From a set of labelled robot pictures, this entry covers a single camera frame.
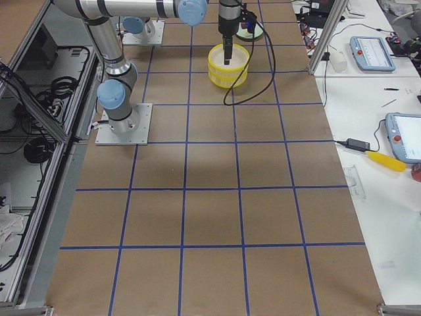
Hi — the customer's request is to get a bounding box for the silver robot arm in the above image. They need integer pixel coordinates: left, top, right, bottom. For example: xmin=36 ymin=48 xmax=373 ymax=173
xmin=54 ymin=0 xmax=208 ymax=134
xmin=122 ymin=16 xmax=156 ymax=37

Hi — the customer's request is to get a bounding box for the teach pendant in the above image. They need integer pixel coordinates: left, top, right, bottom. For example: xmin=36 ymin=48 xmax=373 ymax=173
xmin=385 ymin=113 xmax=420 ymax=164
xmin=349 ymin=36 xmax=395 ymax=72

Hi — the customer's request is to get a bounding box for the white plastic cup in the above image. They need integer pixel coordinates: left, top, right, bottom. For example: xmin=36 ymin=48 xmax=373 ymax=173
xmin=330 ymin=50 xmax=347 ymax=72

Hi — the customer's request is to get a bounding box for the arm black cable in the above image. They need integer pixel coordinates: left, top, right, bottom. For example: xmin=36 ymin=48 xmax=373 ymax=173
xmin=223 ymin=9 xmax=277 ymax=107

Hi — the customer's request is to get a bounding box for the side equipment cabinet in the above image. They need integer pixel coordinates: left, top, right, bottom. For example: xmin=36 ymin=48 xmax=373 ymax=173
xmin=1 ymin=1 xmax=104 ymax=315

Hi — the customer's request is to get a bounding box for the yellow handled tool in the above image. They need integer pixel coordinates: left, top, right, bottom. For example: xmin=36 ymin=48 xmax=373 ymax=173
xmin=364 ymin=151 xmax=407 ymax=172

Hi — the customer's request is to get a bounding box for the yellow steamer layer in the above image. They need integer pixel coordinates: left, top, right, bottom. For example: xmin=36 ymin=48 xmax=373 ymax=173
xmin=207 ymin=43 xmax=250 ymax=74
xmin=208 ymin=69 xmax=248 ymax=89

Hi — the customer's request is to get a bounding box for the far teach pendant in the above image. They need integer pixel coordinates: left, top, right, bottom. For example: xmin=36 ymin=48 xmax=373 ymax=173
xmin=349 ymin=36 xmax=395 ymax=72

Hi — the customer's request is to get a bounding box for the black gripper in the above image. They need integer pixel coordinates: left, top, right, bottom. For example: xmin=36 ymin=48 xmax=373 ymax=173
xmin=218 ymin=0 xmax=242 ymax=65

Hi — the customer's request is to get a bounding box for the aluminium frame post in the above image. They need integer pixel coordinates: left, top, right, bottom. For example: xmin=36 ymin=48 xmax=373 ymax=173
xmin=308 ymin=0 xmax=347 ymax=75

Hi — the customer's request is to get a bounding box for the clear plastic holder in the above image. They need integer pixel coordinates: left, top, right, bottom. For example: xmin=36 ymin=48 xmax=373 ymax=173
xmin=343 ymin=165 xmax=366 ymax=200

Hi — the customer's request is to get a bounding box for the black electronics box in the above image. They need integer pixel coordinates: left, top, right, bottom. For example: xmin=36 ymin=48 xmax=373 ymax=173
xmin=296 ymin=0 xmax=335 ymax=28

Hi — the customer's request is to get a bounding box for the red object at edge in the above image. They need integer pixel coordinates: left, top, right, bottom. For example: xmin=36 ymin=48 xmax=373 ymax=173
xmin=410 ymin=163 xmax=421 ymax=182

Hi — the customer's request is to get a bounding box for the black power adapter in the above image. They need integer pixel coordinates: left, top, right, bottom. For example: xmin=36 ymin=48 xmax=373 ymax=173
xmin=335 ymin=138 xmax=371 ymax=152

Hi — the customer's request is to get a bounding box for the green round plate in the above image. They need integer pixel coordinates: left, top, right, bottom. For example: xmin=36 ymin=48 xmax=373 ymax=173
xmin=236 ymin=22 xmax=263 ymax=41

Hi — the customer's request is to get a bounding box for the near teach pendant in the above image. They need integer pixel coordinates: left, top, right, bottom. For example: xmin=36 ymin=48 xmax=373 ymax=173
xmin=385 ymin=113 xmax=420 ymax=164

